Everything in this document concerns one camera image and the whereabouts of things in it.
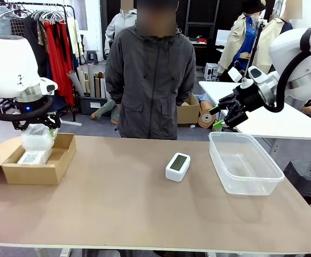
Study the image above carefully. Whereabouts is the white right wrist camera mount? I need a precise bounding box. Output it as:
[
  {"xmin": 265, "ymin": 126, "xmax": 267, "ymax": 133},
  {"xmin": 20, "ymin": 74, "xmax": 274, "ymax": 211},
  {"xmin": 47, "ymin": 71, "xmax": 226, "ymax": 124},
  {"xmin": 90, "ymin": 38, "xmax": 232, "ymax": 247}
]
[{"xmin": 227, "ymin": 66, "xmax": 253, "ymax": 89}]

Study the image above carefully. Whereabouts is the plain cardboard box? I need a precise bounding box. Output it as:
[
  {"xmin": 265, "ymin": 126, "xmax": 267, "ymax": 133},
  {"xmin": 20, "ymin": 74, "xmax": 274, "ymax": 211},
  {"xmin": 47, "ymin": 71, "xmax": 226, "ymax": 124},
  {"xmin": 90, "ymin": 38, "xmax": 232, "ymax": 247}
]
[{"xmin": 176, "ymin": 93, "xmax": 201, "ymax": 126}]

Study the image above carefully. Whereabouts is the black hanging garment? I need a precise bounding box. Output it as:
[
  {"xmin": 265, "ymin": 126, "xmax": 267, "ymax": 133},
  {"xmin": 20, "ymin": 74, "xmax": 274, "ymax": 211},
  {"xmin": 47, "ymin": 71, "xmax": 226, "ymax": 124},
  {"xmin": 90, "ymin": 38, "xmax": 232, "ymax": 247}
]
[{"xmin": 24, "ymin": 16, "xmax": 51, "ymax": 81}]

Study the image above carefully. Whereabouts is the white board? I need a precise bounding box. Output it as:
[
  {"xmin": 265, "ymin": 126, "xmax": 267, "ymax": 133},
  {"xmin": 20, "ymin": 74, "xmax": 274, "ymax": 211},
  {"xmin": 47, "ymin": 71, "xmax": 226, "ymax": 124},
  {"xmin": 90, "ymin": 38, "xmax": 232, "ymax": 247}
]
[{"xmin": 215, "ymin": 29, "xmax": 231, "ymax": 46}]

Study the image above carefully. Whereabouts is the beige paper roll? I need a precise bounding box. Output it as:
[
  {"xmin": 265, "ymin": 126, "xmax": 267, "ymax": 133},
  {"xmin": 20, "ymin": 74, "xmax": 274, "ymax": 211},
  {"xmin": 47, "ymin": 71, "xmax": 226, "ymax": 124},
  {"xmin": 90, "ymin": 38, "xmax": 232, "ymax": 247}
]
[{"xmin": 77, "ymin": 65, "xmax": 88, "ymax": 94}]

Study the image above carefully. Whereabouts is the black hose of right arm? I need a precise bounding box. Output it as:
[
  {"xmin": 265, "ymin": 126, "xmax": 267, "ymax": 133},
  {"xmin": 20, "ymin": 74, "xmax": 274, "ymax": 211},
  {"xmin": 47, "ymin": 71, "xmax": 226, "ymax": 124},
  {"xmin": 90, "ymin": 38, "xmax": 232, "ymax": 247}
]
[{"xmin": 262, "ymin": 26, "xmax": 311, "ymax": 113}]

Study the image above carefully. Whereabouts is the black hose of arm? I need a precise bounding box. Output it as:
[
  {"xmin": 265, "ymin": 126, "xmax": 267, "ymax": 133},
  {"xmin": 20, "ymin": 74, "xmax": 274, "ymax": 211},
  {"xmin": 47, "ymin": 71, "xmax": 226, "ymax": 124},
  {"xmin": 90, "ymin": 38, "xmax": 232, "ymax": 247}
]
[
  {"xmin": 262, "ymin": 26, "xmax": 311, "ymax": 113},
  {"xmin": 0, "ymin": 96, "xmax": 54, "ymax": 123}
]

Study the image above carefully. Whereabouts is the child mannequin in green clothes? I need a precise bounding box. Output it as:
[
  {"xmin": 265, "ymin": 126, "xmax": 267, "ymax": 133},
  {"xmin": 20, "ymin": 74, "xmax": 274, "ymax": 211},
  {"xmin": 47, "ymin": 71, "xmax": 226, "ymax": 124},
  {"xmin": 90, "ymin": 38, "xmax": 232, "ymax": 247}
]
[{"xmin": 91, "ymin": 96, "xmax": 122, "ymax": 125}]

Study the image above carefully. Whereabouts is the leaning grey paper roll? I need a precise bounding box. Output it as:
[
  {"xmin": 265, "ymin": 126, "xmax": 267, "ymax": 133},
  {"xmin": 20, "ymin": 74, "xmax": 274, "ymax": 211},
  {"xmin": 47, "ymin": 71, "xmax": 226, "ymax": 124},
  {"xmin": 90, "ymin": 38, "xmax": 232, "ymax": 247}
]
[{"xmin": 66, "ymin": 70, "xmax": 85, "ymax": 97}]

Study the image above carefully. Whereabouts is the mannequin with navy shirt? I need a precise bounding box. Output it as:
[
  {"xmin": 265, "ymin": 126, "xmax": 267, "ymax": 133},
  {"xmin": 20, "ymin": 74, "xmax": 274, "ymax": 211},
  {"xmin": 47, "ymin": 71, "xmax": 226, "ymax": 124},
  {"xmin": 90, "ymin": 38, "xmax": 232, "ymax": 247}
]
[{"xmin": 254, "ymin": 0, "xmax": 303, "ymax": 74}]

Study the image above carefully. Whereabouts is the black metal shelf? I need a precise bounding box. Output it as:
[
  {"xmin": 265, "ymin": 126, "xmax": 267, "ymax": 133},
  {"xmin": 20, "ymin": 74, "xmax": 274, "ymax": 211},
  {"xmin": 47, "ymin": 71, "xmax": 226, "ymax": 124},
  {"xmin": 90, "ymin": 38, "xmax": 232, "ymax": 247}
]
[{"xmin": 176, "ymin": 0, "xmax": 222, "ymax": 65}]

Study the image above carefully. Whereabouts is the black stand pole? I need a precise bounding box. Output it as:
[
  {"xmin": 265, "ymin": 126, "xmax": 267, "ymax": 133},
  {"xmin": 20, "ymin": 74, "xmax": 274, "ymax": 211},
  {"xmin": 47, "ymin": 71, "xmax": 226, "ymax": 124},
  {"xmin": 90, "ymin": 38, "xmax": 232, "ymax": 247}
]
[{"xmin": 249, "ymin": 20, "xmax": 266, "ymax": 67}]

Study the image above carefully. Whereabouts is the dark storage bin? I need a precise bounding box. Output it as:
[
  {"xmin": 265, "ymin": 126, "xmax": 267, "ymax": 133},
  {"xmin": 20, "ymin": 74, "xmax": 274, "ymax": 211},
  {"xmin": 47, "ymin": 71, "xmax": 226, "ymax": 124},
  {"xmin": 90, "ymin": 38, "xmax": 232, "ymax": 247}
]
[{"xmin": 79, "ymin": 95, "xmax": 110, "ymax": 115}]

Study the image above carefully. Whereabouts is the mannequin in grey hoodie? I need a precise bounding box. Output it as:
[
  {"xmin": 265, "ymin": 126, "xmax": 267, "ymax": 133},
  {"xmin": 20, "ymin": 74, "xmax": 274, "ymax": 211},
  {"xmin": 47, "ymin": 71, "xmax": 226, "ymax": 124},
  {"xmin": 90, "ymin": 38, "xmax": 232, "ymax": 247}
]
[{"xmin": 103, "ymin": 0, "xmax": 139, "ymax": 56}]

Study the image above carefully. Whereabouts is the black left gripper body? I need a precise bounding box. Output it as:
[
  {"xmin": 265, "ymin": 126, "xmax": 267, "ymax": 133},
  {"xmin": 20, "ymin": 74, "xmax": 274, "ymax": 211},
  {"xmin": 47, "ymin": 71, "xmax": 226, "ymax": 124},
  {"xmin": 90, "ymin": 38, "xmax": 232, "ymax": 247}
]
[{"xmin": 16, "ymin": 99, "xmax": 51, "ymax": 125}]

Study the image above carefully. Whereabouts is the white computer case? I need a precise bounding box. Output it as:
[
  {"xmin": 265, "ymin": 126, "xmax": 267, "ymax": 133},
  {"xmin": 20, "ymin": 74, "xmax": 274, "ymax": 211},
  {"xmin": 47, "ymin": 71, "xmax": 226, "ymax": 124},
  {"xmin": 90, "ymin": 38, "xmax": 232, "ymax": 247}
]
[{"xmin": 203, "ymin": 62, "xmax": 220, "ymax": 81}]

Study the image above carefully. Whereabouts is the kraft paper roll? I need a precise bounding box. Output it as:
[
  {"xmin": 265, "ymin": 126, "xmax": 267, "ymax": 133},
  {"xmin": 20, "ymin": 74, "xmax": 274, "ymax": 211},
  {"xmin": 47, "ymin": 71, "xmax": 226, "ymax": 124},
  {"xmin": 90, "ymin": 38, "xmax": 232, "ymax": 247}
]
[{"xmin": 197, "ymin": 100, "xmax": 220, "ymax": 130}]

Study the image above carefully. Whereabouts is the person in dark grey jacket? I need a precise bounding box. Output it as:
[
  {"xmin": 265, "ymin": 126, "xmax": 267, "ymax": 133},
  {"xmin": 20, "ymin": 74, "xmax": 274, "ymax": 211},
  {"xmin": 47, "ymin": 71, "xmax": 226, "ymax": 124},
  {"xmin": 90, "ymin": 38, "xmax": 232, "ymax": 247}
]
[{"xmin": 105, "ymin": 0, "xmax": 198, "ymax": 140}]

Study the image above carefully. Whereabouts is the white digital clock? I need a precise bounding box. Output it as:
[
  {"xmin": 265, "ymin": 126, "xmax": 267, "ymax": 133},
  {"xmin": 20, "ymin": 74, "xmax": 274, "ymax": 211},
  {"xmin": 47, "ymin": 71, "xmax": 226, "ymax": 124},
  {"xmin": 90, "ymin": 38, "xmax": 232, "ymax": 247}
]
[{"xmin": 165, "ymin": 152, "xmax": 191, "ymax": 183}]

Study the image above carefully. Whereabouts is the clear plastic container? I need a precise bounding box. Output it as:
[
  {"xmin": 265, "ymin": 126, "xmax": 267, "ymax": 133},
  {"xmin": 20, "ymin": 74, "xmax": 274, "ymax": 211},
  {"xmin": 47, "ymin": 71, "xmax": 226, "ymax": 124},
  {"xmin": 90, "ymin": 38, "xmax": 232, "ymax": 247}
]
[{"xmin": 208, "ymin": 131, "xmax": 285, "ymax": 196}]

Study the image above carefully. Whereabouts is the brown cardboard tube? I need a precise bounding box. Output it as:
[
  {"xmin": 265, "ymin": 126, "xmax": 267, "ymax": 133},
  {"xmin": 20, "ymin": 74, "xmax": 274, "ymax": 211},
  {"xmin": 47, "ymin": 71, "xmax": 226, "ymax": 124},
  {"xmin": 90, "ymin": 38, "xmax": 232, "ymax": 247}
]
[{"xmin": 94, "ymin": 76, "xmax": 102, "ymax": 99}]

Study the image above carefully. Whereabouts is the red dress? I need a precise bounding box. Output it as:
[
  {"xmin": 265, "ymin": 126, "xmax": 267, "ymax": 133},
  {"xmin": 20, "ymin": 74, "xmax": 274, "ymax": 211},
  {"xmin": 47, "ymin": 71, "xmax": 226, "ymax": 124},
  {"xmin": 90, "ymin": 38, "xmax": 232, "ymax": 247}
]
[{"xmin": 43, "ymin": 20, "xmax": 75, "ymax": 105}]

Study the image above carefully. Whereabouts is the black clothes rack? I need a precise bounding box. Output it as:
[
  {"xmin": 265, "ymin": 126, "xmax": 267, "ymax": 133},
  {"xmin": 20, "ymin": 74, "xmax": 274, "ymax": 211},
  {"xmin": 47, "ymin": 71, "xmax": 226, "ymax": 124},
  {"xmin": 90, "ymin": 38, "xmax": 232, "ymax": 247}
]
[{"xmin": 0, "ymin": 2, "xmax": 77, "ymax": 123}]

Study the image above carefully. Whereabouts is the open cardboard box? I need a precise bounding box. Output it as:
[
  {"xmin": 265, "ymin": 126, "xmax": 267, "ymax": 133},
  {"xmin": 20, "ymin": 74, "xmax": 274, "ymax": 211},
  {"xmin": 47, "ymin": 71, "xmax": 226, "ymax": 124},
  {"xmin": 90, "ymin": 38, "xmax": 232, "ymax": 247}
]
[{"xmin": 0, "ymin": 132, "xmax": 77, "ymax": 186}]

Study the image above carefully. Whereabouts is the tall grey paper roll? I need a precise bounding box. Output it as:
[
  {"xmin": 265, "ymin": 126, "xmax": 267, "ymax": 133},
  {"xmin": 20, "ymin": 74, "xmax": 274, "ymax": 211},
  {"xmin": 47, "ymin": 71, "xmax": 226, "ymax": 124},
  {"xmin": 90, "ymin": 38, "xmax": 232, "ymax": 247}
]
[{"xmin": 87, "ymin": 63, "xmax": 96, "ymax": 97}]

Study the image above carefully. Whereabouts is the cream hanging garment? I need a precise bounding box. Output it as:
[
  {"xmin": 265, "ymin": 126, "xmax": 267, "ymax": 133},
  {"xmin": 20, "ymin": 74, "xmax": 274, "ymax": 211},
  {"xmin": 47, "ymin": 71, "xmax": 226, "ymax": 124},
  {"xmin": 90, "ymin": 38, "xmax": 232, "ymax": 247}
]
[{"xmin": 66, "ymin": 17, "xmax": 80, "ymax": 59}]

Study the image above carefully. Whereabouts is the black hose of left arm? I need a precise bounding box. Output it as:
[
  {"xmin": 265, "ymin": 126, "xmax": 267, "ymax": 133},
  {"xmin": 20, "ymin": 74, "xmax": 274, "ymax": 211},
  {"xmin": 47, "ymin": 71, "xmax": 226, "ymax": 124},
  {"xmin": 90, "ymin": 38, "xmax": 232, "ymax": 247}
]
[{"xmin": 0, "ymin": 96, "xmax": 54, "ymax": 123}]

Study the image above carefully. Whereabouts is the mannequin with blue shirt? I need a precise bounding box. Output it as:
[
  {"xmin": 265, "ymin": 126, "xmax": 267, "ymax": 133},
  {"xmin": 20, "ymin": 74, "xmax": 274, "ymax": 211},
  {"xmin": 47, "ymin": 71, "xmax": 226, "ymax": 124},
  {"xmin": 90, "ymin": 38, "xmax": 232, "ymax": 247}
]
[{"xmin": 217, "ymin": 0, "xmax": 266, "ymax": 81}]

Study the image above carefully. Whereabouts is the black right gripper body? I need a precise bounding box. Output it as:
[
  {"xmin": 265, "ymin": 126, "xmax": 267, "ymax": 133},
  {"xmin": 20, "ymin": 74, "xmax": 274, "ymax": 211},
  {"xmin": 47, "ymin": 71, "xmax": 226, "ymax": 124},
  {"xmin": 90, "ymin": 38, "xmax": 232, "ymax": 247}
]
[{"xmin": 232, "ymin": 83, "xmax": 265, "ymax": 113}]

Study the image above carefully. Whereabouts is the white table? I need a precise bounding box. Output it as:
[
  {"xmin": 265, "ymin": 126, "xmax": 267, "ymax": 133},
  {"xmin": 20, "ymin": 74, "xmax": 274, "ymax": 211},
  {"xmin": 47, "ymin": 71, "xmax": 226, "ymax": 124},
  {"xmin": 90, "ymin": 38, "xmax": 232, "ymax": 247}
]
[{"xmin": 198, "ymin": 80, "xmax": 311, "ymax": 141}]

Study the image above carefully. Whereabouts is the bubble clock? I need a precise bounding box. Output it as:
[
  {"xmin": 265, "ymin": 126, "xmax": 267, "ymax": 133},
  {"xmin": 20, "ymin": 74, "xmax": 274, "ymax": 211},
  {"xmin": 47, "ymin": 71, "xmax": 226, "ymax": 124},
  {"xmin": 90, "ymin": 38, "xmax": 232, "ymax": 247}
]
[
  {"xmin": 16, "ymin": 149, "xmax": 51, "ymax": 165},
  {"xmin": 20, "ymin": 124, "xmax": 56, "ymax": 152}
]

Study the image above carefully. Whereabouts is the grid check garment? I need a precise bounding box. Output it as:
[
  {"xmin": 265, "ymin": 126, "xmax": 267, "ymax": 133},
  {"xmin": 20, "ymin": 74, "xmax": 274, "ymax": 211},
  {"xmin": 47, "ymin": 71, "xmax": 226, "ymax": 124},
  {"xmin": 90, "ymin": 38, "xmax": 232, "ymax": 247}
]
[{"xmin": 10, "ymin": 17, "xmax": 29, "ymax": 38}]

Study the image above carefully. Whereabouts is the black plastic stool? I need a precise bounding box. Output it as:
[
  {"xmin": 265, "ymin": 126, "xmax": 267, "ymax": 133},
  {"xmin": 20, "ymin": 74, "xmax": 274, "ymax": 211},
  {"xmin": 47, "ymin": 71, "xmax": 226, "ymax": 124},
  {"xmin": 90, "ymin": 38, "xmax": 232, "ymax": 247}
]
[{"xmin": 283, "ymin": 160, "xmax": 311, "ymax": 215}]

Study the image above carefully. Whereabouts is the grey step stool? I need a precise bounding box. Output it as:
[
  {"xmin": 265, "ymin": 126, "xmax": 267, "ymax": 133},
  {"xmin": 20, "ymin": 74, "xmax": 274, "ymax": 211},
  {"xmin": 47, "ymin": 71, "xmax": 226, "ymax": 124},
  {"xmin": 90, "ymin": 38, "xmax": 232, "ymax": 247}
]
[{"xmin": 86, "ymin": 49, "xmax": 99, "ymax": 65}]

